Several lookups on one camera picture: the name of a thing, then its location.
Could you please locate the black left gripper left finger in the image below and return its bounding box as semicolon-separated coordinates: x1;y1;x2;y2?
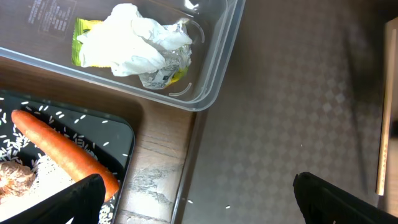
3;174;106;224

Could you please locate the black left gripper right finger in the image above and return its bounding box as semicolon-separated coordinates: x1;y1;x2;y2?
293;172;397;224

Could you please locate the orange carrot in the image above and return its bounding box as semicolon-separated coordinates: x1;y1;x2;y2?
11;110;119;202

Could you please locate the brown food scrap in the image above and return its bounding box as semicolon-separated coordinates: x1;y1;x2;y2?
1;161;35;203

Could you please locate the wooden chopstick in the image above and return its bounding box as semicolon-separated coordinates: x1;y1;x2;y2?
376;18;397;196

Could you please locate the white paper napkin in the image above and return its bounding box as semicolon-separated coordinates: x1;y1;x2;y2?
72;3;192;77

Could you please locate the black plastic bin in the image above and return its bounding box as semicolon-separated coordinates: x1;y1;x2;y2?
0;89;136;224

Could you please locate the dark brown serving tray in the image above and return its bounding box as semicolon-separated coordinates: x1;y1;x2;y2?
172;0;397;223

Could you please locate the clear plastic bin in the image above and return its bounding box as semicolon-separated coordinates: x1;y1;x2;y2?
1;0;244;111

